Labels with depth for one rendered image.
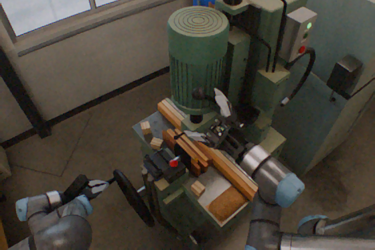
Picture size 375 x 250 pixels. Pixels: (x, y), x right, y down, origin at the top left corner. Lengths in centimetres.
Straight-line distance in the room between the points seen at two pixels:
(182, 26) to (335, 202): 187
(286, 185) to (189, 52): 42
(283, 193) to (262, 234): 12
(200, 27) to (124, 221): 158
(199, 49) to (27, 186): 198
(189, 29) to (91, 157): 178
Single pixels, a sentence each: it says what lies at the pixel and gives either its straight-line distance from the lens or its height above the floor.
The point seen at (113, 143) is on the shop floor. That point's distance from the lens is 240.
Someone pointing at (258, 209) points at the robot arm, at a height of 125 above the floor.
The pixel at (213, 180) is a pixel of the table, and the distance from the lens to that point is 114.
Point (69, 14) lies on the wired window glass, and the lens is 224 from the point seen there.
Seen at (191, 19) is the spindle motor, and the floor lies 151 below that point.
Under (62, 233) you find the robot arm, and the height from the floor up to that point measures 135.
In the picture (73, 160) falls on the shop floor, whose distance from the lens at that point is 242.
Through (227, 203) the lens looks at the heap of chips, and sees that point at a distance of 107.
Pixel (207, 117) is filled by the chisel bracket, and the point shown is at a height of 107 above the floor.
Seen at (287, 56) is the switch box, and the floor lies 134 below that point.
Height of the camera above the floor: 192
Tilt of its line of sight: 49 degrees down
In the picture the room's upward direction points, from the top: straight up
